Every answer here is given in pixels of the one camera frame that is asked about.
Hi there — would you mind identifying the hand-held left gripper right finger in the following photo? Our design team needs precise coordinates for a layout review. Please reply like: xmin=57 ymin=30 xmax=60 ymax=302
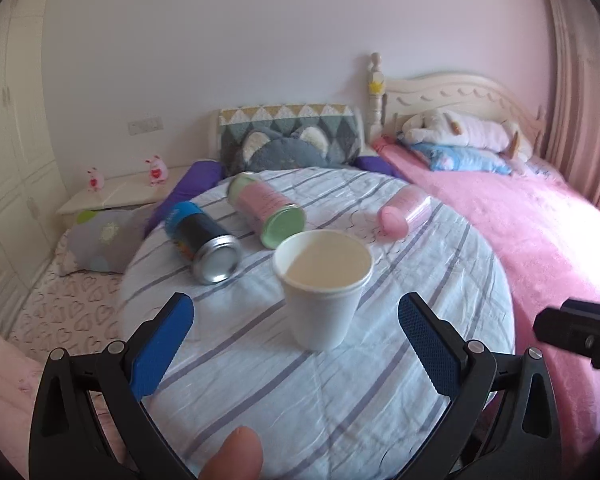
xmin=397 ymin=292 xmax=563 ymax=480

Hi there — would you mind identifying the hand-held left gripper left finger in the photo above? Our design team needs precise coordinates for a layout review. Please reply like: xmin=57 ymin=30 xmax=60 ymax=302
xmin=28 ymin=292 xmax=201 ymax=480

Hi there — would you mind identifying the white paper cup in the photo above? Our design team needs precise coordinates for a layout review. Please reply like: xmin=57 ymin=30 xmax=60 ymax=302
xmin=272 ymin=230 xmax=374 ymax=352

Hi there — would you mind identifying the pink plastic cup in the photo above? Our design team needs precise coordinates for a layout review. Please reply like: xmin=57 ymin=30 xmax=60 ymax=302
xmin=376 ymin=185 xmax=432 ymax=240

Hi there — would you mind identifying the person's left hand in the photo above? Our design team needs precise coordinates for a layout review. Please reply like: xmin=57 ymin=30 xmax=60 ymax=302
xmin=197 ymin=426 xmax=265 ymax=480

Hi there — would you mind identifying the heart print bed sheet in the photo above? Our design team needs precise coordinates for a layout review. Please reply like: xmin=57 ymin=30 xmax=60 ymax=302
xmin=7 ymin=260 xmax=131 ymax=361

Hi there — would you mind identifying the blue and black can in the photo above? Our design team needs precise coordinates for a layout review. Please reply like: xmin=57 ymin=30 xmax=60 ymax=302
xmin=163 ymin=201 xmax=244 ymax=286

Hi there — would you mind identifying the grey flower cushion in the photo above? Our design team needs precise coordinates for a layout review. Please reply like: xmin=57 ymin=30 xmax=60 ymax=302
xmin=60 ymin=206 xmax=154 ymax=276

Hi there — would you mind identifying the purple pillow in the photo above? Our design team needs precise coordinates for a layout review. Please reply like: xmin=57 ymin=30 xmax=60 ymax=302
xmin=145 ymin=160 xmax=226 ymax=237
xmin=355 ymin=155 xmax=397 ymax=177

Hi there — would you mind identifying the cream nightstand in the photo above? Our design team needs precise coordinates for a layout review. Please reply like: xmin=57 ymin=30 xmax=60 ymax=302
xmin=56 ymin=165 xmax=197 ymax=221

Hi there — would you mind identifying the pale pink floral blanket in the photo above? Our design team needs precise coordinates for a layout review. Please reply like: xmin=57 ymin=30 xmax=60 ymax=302
xmin=0 ymin=320 xmax=127 ymax=467

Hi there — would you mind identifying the pink and green can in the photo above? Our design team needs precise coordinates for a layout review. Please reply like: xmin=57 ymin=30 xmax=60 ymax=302
xmin=227 ymin=172 xmax=307 ymax=250

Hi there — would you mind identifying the blue printed pillow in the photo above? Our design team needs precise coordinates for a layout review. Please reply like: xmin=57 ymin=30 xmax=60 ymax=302
xmin=410 ymin=142 xmax=513 ymax=176

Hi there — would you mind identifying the pink curtain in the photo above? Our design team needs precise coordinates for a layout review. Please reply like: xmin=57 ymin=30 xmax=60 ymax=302
xmin=540 ymin=0 xmax=600 ymax=221

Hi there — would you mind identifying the grey bear-ear cushion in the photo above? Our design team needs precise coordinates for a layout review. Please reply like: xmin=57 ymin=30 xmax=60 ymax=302
xmin=228 ymin=126 xmax=353 ymax=177

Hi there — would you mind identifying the white plush toy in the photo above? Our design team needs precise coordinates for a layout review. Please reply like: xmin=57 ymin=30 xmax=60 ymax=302
xmin=397 ymin=110 xmax=533 ymax=162

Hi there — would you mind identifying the cream wardrobe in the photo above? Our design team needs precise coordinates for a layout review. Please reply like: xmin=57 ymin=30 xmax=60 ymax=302
xmin=0 ymin=0 xmax=72 ymax=337

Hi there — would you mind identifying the cream bed headboard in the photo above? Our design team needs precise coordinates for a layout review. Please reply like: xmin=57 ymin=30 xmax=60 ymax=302
xmin=365 ymin=52 xmax=548 ymax=161

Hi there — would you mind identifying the diamond patterned cushion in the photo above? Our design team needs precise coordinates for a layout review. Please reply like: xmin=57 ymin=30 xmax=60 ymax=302
xmin=217 ymin=104 xmax=363 ymax=167

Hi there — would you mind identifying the white wall socket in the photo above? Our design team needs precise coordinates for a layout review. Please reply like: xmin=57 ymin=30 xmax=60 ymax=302
xmin=128 ymin=117 xmax=164 ymax=135

